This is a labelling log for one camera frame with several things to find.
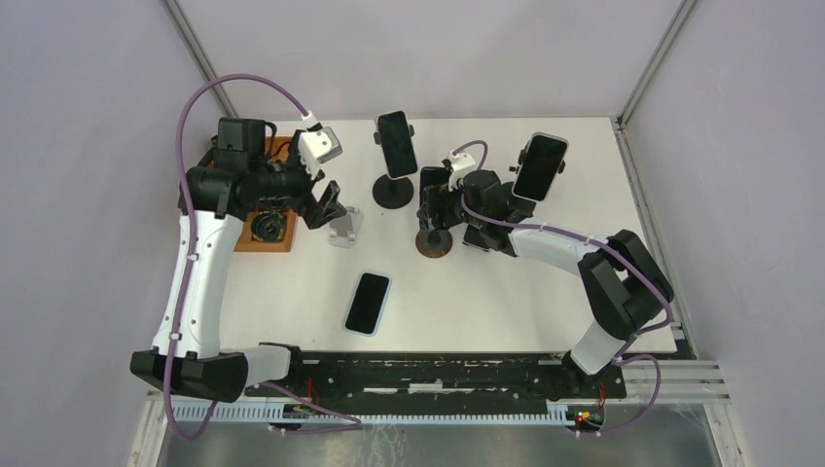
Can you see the aluminium frame rail left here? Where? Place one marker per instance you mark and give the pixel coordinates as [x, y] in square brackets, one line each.
[188, 35]

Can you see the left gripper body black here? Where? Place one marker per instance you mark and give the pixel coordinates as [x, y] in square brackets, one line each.
[297, 182]

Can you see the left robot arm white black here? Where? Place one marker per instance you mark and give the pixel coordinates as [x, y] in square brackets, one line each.
[235, 177]

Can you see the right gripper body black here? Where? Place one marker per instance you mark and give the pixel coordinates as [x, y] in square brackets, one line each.
[453, 208]

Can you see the phone with light blue case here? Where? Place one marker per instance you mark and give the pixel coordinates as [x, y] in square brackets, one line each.
[367, 304]

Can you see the black round object in tray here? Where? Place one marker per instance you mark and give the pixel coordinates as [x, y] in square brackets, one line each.
[269, 226]

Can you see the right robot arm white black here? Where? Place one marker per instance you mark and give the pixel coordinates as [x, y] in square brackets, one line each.
[625, 287]

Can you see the aluminium frame rail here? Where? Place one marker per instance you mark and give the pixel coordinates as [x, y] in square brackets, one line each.
[188, 35]
[672, 32]

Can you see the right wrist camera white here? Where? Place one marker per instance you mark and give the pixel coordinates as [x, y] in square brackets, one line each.
[458, 165]

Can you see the phone stand brown round base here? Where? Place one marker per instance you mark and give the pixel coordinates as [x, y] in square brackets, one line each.
[432, 243]

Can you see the wooden compartment tray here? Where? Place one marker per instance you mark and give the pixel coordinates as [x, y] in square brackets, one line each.
[277, 149]

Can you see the silver folding phone stand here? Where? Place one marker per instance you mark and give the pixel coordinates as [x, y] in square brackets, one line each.
[344, 231]

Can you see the black phone stand right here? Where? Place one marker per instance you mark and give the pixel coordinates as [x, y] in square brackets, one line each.
[536, 172]

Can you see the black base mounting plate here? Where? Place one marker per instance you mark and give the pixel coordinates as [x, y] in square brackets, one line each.
[432, 383]

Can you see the black phone dark case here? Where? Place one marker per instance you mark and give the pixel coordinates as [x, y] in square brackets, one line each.
[432, 175]

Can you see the white slotted cable duct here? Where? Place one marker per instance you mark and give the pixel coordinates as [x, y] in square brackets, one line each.
[280, 412]

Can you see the aluminium frame rail right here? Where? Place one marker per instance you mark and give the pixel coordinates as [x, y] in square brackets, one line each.
[672, 32]

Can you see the phone with white case right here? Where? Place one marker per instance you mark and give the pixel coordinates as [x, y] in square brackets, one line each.
[542, 139]

